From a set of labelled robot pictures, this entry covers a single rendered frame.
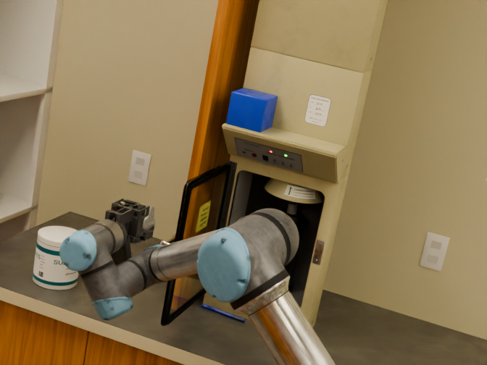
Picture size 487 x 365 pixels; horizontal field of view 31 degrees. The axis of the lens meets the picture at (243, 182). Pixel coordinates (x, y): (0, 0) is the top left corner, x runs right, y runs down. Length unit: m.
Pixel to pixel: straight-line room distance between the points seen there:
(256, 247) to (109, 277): 0.41
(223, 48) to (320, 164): 0.40
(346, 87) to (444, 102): 0.48
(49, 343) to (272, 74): 0.98
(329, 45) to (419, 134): 0.55
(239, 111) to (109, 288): 0.71
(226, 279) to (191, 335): 0.93
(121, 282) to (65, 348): 0.74
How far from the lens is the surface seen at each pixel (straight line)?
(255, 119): 2.32
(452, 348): 2.74
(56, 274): 2.56
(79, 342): 2.53
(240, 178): 2.51
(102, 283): 1.83
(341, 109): 2.36
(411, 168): 2.79
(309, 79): 2.38
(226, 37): 2.38
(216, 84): 2.38
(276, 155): 2.36
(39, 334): 2.59
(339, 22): 2.35
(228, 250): 1.50
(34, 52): 3.23
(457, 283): 2.86
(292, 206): 2.54
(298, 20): 2.38
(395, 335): 2.72
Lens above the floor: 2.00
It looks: 16 degrees down
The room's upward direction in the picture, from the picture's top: 11 degrees clockwise
